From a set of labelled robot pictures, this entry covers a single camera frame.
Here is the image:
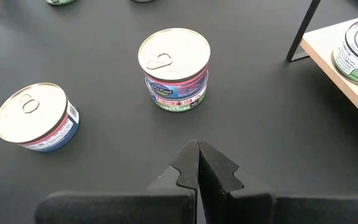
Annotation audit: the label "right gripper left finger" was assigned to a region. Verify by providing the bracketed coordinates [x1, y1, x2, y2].
[35, 141, 200, 224]

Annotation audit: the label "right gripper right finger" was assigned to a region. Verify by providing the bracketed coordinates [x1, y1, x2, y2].
[199, 141, 358, 224]

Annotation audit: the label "blue red salmon can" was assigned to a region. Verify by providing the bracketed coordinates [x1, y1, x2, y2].
[137, 27, 211, 100]
[0, 82, 80, 153]

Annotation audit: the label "black table mat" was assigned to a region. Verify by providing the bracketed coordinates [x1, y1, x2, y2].
[0, 0, 358, 224]

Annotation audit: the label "wooden shelf with black frame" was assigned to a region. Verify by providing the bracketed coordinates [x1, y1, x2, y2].
[286, 0, 358, 130]

